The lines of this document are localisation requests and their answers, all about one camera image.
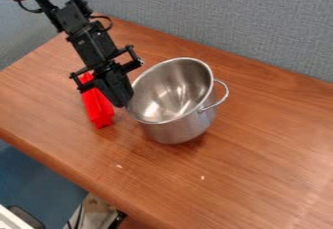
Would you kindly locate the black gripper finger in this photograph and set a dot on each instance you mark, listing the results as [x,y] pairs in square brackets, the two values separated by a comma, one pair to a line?
[103,86]
[119,87]

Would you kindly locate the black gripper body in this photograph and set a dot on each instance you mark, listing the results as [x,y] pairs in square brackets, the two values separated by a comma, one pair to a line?
[101,56]

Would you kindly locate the red rectangular block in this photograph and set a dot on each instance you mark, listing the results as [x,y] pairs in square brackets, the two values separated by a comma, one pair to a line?
[98,109]

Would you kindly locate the stainless steel pot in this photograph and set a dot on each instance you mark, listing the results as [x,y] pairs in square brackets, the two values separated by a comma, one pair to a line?
[176,95]

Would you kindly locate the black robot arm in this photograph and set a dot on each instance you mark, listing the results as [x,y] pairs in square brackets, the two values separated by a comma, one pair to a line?
[61,11]

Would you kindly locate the white object at corner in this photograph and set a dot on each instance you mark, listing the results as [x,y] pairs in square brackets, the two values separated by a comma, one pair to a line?
[9,221]

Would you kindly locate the black table leg frame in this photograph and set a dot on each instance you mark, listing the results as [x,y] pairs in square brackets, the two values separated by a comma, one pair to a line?
[93,217]

